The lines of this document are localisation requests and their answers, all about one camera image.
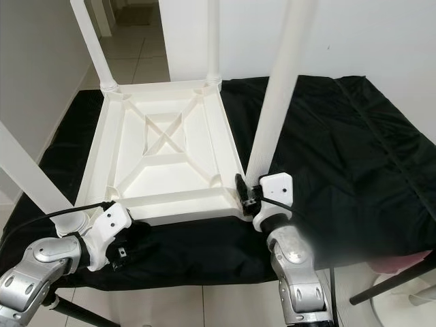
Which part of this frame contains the pink round stool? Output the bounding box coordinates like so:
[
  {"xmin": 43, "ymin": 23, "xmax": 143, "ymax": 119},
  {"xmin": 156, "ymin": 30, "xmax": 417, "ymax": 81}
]
[{"xmin": 368, "ymin": 251, "xmax": 433, "ymax": 270}]

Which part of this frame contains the black metal pole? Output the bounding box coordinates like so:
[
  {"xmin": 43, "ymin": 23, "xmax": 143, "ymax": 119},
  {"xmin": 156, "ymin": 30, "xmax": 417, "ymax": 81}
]
[
  {"xmin": 349, "ymin": 262, "xmax": 436, "ymax": 305},
  {"xmin": 51, "ymin": 296, "xmax": 110, "ymax": 327}
]

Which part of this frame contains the white round floor fan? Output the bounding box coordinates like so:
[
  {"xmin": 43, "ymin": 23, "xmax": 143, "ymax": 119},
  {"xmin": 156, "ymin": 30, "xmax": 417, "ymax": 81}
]
[{"xmin": 368, "ymin": 272, "xmax": 436, "ymax": 327}]

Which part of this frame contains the white plastic table leg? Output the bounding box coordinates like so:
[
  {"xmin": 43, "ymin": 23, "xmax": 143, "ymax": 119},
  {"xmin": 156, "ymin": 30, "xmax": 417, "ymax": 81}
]
[
  {"xmin": 0, "ymin": 123, "xmax": 76, "ymax": 215},
  {"xmin": 245, "ymin": 0, "xmax": 317, "ymax": 185},
  {"xmin": 69, "ymin": 0, "xmax": 118, "ymax": 93},
  {"xmin": 206, "ymin": 0, "xmax": 222, "ymax": 86}
]

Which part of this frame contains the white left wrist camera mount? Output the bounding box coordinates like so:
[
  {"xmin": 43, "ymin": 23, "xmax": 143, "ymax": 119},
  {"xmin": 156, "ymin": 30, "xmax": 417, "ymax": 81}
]
[{"xmin": 85, "ymin": 202, "xmax": 134, "ymax": 272}]

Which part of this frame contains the black fabric table cloth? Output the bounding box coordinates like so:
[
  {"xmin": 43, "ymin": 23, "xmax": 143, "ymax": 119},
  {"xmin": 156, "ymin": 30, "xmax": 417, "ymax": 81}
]
[{"xmin": 0, "ymin": 75, "xmax": 436, "ymax": 294}]

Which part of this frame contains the white plastic children table top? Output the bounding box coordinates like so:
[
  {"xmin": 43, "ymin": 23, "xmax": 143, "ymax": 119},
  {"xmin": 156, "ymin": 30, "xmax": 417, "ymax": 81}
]
[{"xmin": 72, "ymin": 80, "xmax": 253, "ymax": 225}]

